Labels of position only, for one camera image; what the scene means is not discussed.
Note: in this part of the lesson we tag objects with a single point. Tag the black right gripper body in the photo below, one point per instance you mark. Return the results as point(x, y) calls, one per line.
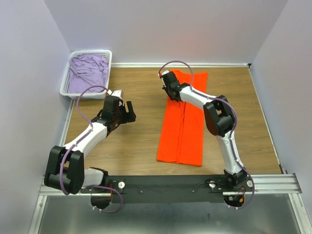
point(166, 90)

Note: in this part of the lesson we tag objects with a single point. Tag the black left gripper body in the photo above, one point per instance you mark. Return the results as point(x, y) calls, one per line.
point(117, 116)

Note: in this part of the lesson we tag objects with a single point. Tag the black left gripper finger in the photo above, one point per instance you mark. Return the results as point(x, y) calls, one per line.
point(128, 117)
point(130, 109)

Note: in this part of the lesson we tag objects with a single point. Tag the orange t-shirt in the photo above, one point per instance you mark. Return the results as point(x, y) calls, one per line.
point(181, 138)

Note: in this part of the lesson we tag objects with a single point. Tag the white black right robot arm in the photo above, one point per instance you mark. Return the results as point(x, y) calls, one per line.
point(220, 119)

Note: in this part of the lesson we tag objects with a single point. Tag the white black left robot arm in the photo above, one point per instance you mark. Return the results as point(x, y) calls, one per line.
point(65, 169)

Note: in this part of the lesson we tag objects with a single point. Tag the purple t-shirt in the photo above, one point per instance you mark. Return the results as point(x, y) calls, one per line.
point(87, 71)

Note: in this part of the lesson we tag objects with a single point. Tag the white perforated plastic basket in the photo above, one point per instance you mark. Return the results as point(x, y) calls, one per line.
point(65, 81)

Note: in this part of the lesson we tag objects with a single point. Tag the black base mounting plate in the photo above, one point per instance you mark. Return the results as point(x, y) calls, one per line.
point(131, 189)

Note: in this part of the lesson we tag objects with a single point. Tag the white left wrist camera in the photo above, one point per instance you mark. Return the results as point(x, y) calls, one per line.
point(116, 93)

